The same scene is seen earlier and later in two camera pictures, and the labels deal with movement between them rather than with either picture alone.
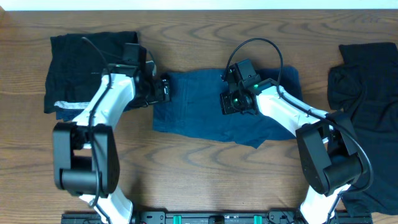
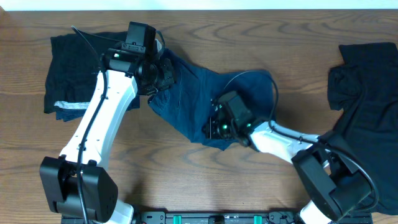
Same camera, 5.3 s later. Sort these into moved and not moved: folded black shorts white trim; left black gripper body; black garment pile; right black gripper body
Moved: left black gripper body; right black gripper body
Not moved: folded black shorts white trim; black garment pile
